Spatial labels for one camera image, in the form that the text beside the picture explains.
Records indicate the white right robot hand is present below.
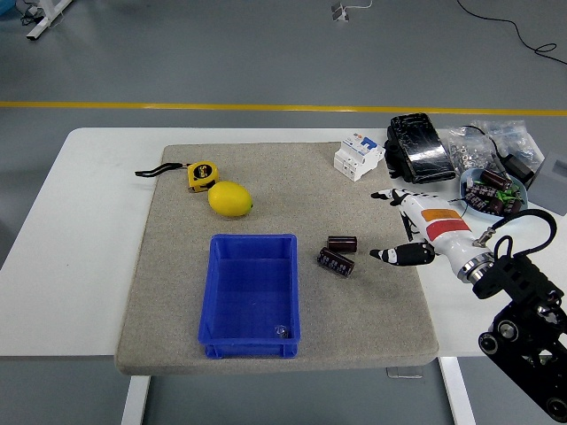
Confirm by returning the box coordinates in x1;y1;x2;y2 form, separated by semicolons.
369;188;491;274

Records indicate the dark brown cylindrical battery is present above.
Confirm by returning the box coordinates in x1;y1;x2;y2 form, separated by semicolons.
326;235;358;253

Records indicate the black printed cylindrical battery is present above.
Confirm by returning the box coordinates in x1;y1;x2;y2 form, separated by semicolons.
316;246;355;277

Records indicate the grey box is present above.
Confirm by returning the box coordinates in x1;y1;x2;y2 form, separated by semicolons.
527;150;567;217

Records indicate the blue plastic box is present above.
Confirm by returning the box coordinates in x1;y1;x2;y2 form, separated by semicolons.
197;233;302;359

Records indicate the light blue bowl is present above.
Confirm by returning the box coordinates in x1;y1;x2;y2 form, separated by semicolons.
458;166;530;221

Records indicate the large brown capacitor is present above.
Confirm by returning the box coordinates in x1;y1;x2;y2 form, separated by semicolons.
480;169;513;191

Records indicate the clear bag of nuts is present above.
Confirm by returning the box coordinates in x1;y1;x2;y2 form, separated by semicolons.
442;125;497;174

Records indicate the black glossy device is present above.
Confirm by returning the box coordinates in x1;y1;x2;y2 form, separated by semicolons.
384;112;457;185

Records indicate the black power adapter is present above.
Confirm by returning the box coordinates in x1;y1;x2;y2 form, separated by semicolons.
500;152;538;187

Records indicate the white circuit breaker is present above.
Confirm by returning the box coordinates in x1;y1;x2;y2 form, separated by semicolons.
333;134;385;182

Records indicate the clear bag of screws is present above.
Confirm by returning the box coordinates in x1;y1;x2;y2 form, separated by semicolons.
471;118;545;167

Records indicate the grey-brown mat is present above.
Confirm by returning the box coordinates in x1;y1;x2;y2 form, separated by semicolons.
113;141;440;377

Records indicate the white table leg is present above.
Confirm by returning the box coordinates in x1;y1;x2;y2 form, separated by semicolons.
438;356;478;425
120;375;151;425

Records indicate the yellow lemon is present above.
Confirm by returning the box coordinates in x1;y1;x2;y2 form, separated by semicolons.
207;181;254;218

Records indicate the yellow tape measure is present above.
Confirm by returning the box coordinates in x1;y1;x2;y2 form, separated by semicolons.
135;160;220;194

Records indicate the clear plastic bracket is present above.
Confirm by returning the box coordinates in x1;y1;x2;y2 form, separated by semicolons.
385;365;424;380

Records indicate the black floor cable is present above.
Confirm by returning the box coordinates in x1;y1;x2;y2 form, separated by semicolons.
455;0;567;67

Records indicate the white desk frame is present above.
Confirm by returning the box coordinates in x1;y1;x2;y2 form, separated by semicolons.
25;0;74;43

